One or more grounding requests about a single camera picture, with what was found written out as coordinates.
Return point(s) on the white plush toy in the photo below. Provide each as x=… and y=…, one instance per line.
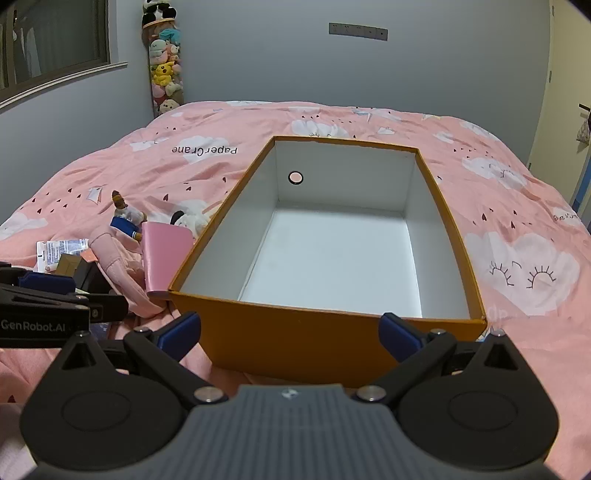
x=189, y=224

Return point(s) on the pink card case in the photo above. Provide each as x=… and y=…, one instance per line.
x=164, y=254

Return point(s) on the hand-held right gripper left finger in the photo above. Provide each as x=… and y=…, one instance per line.
x=180, y=331

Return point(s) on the hanging small bag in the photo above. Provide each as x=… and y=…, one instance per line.
x=584, y=129

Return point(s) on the white printed packet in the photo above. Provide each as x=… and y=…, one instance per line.
x=55, y=249

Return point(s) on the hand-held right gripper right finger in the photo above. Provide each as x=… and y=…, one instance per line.
x=399, y=336

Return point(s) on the tan small box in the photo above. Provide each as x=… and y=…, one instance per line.
x=69, y=262

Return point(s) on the wall socket strip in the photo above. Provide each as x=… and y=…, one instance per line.
x=358, y=30

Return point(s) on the white cardboard box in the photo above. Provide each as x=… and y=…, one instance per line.
x=323, y=334

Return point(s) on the tube of plush toys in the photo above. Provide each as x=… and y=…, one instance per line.
x=165, y=69

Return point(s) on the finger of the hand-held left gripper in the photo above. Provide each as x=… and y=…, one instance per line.
x=46, y=281
x=106, y=308

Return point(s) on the pink fabric pouch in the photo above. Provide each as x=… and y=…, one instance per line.
x=120, y=272

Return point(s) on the cream door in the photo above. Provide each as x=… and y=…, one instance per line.
x=563, y=60

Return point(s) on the pink cloud print blanket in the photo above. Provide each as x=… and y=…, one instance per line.
x=508, y=194

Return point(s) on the window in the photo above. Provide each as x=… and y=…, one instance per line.
x=51, y=37

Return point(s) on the small toy figure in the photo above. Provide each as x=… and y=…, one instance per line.
x=127, y=217

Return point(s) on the dark grey small box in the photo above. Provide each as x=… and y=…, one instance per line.
x=92, y=276

